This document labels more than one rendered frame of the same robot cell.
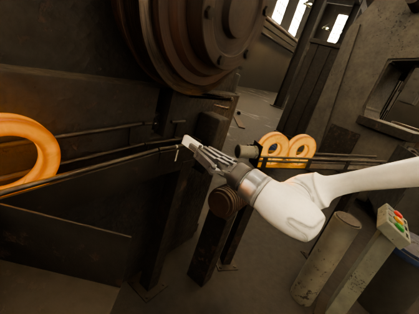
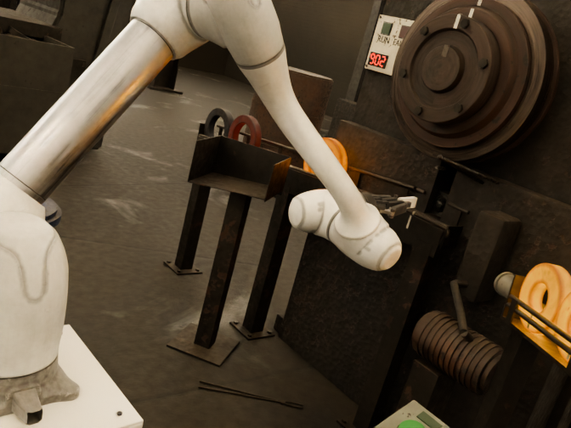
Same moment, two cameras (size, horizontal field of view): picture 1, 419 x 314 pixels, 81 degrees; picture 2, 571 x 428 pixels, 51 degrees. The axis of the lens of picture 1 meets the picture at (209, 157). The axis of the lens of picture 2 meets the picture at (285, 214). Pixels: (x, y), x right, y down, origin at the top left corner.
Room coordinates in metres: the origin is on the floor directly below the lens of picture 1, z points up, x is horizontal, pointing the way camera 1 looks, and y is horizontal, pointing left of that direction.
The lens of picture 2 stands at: (0.85, -1.60, 1.09)
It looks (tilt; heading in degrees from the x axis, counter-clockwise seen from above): 16 degrees down; 106
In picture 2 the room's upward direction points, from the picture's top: 15 degrees clockwise
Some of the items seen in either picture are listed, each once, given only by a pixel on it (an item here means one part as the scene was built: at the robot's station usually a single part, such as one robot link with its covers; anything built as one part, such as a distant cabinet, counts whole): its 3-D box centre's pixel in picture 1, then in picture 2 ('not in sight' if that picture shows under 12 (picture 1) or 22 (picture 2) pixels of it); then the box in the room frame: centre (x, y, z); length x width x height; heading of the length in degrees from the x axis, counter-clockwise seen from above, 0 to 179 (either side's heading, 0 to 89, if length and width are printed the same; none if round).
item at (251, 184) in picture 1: (254, 186); not in sight; (0.59, -0.14, 0.72); 0.09 x 0.06 x 0.09; 150
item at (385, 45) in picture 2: not in sight; (402, 48); (0.51, 0.40, 1.15); 0.26 x 0.02 x 0.18; 150
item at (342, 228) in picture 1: (322, 260); not in sight; (1.01, -0.68, 0.26); 0.12 x 0.12 x 0.52
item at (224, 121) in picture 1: (206, 142); (486, 256); (0.95, 0.03, 0.68); 0.11 x 0.08 x 0.24; 60
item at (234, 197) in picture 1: (218, 232); (432, 418); (0.96, -0.15, 0.27); 0.22 x 0.13 x 0.53; 150
